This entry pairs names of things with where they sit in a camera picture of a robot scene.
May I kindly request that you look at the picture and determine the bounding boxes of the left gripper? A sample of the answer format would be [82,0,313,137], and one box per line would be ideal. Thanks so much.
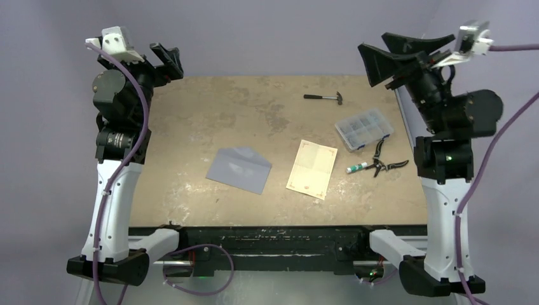
[99,43,182,125]

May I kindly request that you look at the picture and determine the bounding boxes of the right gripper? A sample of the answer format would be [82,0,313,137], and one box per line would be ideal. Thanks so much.
[361,32,456,132]

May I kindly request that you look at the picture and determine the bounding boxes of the white green glue stick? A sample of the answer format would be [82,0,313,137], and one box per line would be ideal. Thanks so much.
[346,162,369,174]

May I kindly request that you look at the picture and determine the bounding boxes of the grey envelope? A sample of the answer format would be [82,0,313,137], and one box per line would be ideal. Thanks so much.
[205,147,272,194]

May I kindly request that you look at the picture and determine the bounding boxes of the cream letter paper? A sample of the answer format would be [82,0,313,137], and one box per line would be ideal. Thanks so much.
[286,140,338,200]

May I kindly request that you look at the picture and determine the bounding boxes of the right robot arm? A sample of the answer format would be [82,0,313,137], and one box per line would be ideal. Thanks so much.
[357,26,503,297]

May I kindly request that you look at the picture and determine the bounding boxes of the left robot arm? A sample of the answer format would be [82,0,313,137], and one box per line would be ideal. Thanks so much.
[66,40,189,286]

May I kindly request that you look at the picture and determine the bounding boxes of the clear plastic screw box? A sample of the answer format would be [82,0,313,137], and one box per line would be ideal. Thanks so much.
[334,108,394,151]

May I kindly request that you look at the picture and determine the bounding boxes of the black pliers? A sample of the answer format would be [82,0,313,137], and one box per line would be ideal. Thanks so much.
[365,139,409,178]

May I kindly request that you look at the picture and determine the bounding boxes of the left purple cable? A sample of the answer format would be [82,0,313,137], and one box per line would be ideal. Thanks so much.
[86,42,151,305]

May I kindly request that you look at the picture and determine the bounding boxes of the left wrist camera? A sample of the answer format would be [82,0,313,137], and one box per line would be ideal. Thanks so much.
[85,26,145,64]

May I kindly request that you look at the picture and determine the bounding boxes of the black handled hammer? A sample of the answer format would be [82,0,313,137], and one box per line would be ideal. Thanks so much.
[303,91,343,105]

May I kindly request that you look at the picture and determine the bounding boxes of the black base frame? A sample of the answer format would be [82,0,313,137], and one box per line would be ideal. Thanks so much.
[150,225,427,276]

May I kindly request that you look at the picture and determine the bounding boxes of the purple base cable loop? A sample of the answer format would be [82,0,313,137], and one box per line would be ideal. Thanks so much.
[163,244,235,297]

